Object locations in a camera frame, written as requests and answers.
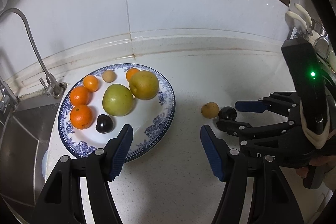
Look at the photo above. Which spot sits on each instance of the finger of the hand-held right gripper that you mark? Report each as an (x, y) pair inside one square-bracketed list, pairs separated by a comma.
[(250, 106), (262, 133)]

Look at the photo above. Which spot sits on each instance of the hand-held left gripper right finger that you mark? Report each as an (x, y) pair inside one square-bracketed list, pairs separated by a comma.
[(212, 153)]

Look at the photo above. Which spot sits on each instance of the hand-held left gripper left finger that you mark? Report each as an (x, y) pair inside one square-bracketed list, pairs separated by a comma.
[(122, 153)]

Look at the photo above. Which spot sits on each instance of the dark plum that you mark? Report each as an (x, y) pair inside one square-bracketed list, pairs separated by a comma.
[(227, 113), (104, 123)]

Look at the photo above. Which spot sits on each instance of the small yellow citrus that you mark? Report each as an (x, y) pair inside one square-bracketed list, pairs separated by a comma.
[(210, 109)]

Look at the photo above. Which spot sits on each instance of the blue patterned white plate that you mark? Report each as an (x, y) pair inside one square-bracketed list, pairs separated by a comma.
[(147, 113)]

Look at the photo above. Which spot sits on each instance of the orange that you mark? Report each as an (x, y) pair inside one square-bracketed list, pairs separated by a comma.
[(80, 96), (81, 116)]

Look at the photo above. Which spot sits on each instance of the yellow pear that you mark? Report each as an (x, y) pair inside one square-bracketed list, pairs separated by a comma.
[(143, 85)]

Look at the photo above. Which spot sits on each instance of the small tangerine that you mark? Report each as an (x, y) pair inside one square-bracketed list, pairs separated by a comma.
[(91, 83), (132, 73)]

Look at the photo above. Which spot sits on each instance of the person's right hand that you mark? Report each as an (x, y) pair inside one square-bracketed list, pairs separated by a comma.
[(302, 172)]

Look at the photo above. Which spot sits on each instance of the glass pot lid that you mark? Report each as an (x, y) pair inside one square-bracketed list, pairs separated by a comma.
[(321, 47)]

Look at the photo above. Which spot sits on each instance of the green apple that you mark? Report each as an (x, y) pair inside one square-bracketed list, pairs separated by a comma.
[(117, 100)]

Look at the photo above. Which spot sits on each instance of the small brown kiwi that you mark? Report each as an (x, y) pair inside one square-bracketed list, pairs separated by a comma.
[(109, 76)]

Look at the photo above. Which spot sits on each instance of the steel sink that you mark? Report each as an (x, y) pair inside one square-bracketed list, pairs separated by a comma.
[(21, 150)]

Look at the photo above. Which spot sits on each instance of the chrome tap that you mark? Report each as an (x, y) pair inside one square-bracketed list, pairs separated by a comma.
[(8, 98)]

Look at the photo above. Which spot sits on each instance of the gooseneck steel faucet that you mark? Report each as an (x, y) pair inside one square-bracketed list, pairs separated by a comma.
[(34, 48)]

